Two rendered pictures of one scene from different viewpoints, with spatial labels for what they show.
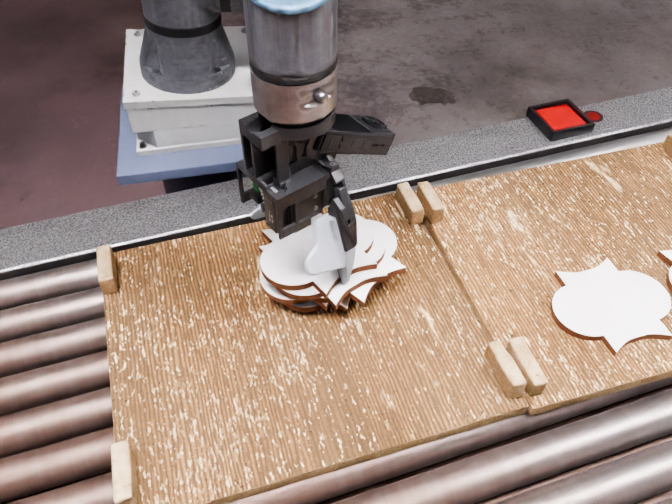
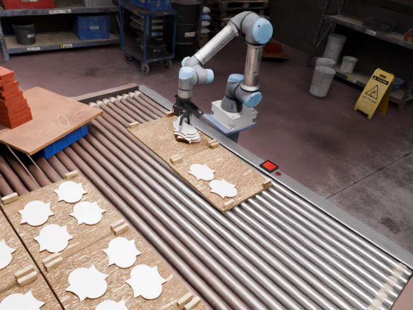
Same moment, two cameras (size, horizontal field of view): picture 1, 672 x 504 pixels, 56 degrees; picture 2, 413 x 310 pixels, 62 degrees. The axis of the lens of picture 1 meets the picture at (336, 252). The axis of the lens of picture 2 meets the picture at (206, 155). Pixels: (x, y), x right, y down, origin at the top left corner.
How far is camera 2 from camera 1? 1.60 m
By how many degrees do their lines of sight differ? 46
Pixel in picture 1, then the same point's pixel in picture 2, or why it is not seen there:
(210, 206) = (196, 123)
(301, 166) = (181, 106)
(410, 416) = (159, 151)
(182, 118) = (219, 112)
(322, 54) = (182, 87)
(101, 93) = (294, 138)
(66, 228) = not seen: hidden behind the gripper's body
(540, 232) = (218, 163)
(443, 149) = (241, 150)
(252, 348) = (163, 133)
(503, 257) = (206, 158)
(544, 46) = not seen: outside the picture
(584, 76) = not seen: outside the picture
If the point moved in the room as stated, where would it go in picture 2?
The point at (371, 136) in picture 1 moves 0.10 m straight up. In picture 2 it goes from (194, 111) to (196, 94)
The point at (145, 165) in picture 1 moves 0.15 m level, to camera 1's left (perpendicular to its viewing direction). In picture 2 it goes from (208, 117) to (199, 107)
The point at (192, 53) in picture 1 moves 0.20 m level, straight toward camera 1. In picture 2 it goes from (227, 101) to (203, 107)
